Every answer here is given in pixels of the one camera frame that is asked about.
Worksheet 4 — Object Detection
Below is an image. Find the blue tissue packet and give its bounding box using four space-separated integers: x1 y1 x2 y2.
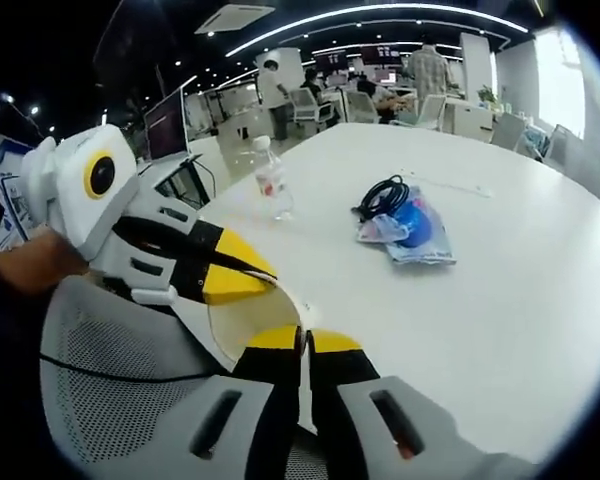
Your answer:
356 197 421 245

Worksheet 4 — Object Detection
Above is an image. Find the wipes packet with blue lid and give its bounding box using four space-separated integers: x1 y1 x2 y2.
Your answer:
357 185 457 265

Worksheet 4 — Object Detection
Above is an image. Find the white table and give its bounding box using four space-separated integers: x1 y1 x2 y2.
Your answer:
199 122 600 466

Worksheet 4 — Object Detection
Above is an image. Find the white table cable slot cover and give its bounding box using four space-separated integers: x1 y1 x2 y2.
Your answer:
399 168 495 197

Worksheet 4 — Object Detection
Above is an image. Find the wall screen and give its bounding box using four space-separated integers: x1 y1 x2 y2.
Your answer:
374 44 406 66

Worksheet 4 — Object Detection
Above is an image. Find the white low cabinet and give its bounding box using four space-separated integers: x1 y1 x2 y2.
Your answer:
442 97 494 144

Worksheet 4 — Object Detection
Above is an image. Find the white office chair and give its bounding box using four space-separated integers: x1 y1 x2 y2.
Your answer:
287 88 341 126
347 92 381 126
419 94 449 134

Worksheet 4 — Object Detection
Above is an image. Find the black cable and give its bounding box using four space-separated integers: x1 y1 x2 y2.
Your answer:
351 174 412 224

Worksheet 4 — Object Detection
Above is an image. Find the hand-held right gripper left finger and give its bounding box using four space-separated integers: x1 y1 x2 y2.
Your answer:
172 324 306 480

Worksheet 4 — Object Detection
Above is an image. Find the grey mesh office chair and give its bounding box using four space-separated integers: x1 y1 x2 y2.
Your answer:
38 273 331 480

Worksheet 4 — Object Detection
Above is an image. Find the curved ceiling light strip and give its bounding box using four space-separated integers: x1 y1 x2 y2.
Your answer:
224 3 529 57

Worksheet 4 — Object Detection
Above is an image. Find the person's left hand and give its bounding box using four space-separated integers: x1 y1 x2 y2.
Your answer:
27 232 90 289

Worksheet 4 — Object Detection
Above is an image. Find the black laptop stand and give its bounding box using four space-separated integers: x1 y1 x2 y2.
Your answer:
152 159 219 209

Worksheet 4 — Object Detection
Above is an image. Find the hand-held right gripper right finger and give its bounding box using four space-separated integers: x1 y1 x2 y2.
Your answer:
307 328 481 480

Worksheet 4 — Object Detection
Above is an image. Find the white paper cup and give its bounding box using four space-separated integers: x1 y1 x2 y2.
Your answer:
207 287 314 374

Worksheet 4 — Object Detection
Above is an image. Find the open laptop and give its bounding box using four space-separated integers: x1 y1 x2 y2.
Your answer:
138 88 204 176

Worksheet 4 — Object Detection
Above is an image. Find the clear plastic water bottle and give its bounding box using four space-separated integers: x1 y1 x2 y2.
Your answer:
253 135 296 222

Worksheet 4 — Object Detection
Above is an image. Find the large bright window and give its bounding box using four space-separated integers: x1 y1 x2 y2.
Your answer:
533 22 589 139

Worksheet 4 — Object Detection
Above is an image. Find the ceiling air vent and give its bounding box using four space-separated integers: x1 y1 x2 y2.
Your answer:
194 4 277 36

